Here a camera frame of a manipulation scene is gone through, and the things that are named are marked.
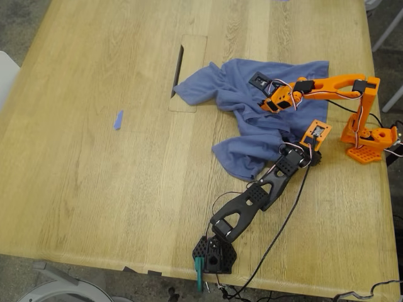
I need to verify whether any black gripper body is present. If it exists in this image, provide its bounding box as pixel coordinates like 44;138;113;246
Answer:
307;150;323;167

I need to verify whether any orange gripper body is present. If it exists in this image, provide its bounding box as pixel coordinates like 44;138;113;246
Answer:
267;83;303;111

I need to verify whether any blue printed T-shirt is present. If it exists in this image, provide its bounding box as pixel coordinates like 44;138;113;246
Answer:
173;58;330;182

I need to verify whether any black table clamp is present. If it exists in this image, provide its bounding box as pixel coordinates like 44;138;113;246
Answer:
385;119;403;167

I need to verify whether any white metal chair leg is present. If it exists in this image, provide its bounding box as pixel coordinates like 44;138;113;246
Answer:
382;84;403;113
371;6;403;53

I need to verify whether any blue tape strip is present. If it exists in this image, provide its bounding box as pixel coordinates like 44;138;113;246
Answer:
113;109;125;131

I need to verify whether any green table clamp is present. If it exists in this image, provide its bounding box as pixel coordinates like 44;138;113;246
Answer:
194;257;205;293

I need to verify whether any white flat chair seat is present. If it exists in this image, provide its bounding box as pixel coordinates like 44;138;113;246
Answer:
0;50;21;111

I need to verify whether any white round chair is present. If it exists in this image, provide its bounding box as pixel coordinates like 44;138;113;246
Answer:
17;260;133;302

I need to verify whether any white red servo wire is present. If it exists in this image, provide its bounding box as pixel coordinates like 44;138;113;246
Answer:
352;103;366;148
269;78;304;111

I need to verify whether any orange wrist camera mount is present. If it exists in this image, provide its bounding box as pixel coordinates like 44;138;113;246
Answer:
298;119;332;151

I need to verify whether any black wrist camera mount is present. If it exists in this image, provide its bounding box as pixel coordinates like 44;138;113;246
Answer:
248;71;280;97

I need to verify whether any black camera cable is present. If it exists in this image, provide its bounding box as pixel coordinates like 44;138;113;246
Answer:
225;135;317;299

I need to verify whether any black kinked cable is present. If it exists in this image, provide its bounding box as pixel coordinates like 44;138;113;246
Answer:
333;279;403;301

